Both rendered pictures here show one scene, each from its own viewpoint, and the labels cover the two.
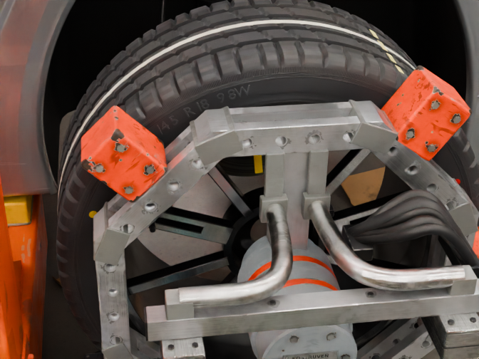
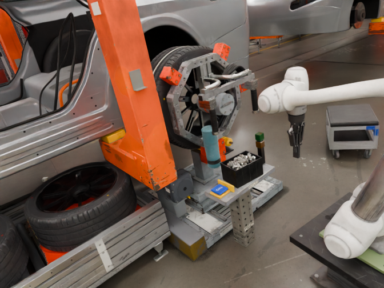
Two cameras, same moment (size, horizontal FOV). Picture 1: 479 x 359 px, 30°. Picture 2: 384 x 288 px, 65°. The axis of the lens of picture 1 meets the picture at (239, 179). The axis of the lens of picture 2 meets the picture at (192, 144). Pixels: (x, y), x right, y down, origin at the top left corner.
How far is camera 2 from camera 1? 1.03 m
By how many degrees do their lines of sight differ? 24
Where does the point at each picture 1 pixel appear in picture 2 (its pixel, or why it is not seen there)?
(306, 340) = (225, 99)
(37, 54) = not seen: hidden behind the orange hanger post
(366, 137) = (215, 57)
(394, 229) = (230, 70)
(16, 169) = (120, 119)
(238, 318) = (216, 90)
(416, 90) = (218, 46)
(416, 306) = (244, 79)
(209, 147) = (189, 66)
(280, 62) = (191, 49)
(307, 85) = (197, 53)
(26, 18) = not seen: hidden behind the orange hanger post
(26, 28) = not seen: hidden behind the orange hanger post
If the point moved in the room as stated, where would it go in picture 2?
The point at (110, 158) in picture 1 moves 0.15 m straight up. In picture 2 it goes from (171, 74) to (165, 46)
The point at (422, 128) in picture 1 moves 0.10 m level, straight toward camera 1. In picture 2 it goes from (223, 52) to (230, 54)
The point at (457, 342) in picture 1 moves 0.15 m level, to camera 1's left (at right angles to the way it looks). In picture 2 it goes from (254, 83) to (233, 91)
